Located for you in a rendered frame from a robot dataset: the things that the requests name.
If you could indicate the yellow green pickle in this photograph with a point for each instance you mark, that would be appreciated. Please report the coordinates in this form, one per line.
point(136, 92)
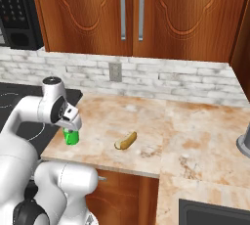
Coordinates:
point(125, 141)

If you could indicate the black hob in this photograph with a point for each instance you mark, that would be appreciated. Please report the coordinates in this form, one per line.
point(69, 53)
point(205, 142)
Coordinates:
point(19, 95)

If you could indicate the grey round appliance base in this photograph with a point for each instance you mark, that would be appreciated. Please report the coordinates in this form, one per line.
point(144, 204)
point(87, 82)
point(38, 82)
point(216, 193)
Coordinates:
point(244, 145)

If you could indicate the wooden base cupboard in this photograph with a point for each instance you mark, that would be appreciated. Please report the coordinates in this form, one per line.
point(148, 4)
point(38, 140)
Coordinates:
point(127, 199)

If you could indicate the black microwave oven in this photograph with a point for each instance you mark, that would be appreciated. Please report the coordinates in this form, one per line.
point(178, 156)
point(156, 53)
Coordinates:
point(19, 10)

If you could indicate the wooden cupboard door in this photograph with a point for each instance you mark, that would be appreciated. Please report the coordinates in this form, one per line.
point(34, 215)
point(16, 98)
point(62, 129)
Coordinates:
point(81, 10)
point(195, 13)

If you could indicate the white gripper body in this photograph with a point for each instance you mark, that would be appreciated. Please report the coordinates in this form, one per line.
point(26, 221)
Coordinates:
point(73, 123)

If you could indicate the grey wall socket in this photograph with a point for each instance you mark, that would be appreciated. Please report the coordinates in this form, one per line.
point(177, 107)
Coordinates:
point(115, 72)

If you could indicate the green mug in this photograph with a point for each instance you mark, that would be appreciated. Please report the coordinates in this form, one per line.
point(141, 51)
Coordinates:
point(71, 137)

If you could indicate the tall wooden side cupboard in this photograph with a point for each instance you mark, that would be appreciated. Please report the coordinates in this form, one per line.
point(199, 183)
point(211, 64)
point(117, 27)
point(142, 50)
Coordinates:
point(242, 56)

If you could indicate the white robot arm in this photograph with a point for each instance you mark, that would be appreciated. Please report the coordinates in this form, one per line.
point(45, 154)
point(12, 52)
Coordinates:
point(19, 157)

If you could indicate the dark grey sink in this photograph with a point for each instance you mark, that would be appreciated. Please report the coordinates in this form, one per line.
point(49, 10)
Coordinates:
point(215, 214)

